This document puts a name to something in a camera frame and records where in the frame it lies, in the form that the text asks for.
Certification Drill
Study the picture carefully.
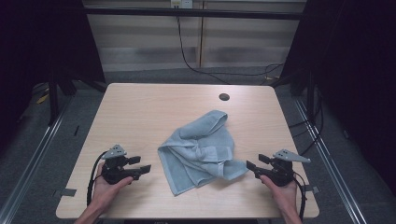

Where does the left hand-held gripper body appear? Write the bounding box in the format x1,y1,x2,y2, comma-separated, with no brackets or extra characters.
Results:
101,144,135,186

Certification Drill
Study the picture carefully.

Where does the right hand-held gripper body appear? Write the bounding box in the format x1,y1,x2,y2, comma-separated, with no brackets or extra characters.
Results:
261,148,312,188

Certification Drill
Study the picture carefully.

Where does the person's left hand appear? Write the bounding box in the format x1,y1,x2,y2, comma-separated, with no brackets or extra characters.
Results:
91,162,134,216

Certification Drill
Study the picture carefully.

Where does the person's right hand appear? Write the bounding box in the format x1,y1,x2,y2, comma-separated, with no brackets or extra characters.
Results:
259,175,300,217

